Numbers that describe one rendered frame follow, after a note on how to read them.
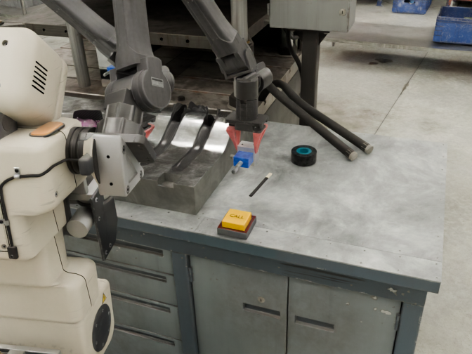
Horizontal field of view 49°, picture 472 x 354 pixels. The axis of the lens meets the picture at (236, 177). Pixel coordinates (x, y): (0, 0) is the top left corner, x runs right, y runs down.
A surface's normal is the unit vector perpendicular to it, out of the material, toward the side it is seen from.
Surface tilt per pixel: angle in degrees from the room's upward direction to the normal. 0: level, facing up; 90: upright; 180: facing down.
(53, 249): 90
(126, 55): 64
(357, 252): 0
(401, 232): 0
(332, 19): 90
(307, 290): 90
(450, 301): 0
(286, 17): 90
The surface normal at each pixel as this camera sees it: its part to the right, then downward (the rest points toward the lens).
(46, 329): -0.14, 0.39
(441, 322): -0.03, -0.86
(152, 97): 0.82, -0.14
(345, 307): -0.34, 0.49
